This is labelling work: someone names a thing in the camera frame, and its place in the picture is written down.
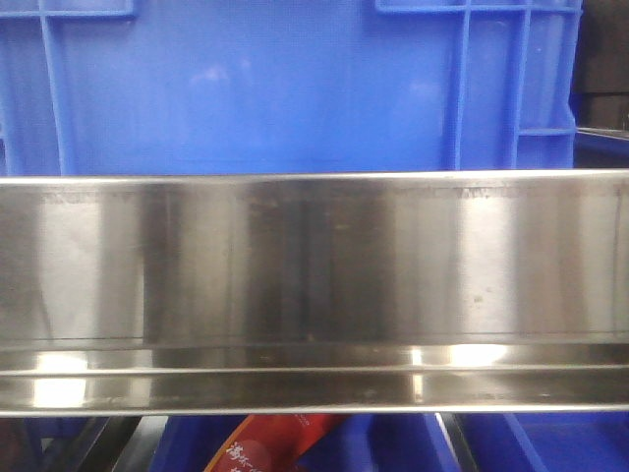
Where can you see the lower blue plastic bin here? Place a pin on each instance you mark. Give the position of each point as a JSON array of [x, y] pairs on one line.
[[476, 441]]

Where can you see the red printed package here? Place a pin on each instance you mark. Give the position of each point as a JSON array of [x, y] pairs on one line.
[[272, 442]]

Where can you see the blue plastic crate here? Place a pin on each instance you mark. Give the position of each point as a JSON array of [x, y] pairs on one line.
[[213, 87]]

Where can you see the stainless steel rail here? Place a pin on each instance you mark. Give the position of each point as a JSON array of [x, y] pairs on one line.
[[444, 291]]

